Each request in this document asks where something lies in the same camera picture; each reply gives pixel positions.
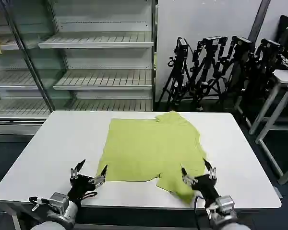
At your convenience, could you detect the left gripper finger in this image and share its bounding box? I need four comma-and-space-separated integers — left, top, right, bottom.
70, 159, 86, 180
89, 164, 108, 188

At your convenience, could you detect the white empty shelf rack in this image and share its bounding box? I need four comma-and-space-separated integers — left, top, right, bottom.
0, 0, 159, 135

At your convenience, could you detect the yellow-green shirt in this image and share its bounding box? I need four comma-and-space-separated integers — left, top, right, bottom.
96, 111, 208, 206

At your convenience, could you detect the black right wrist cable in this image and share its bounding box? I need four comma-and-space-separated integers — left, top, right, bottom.
193, 195, 208, 225

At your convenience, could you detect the black monitor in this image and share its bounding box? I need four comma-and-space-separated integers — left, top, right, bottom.
277, 14, 288, 62

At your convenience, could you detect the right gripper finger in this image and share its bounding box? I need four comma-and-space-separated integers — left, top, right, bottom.
203, 157, 218, 180
180, 167, 199, 185

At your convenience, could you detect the white desk with metal legs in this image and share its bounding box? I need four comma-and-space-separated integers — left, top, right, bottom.
249, 69, 288, 185

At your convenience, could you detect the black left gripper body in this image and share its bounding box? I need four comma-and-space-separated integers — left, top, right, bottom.
67, 174, 98, 207

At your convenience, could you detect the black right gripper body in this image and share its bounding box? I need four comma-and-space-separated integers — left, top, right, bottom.
191, 174, 221, 202

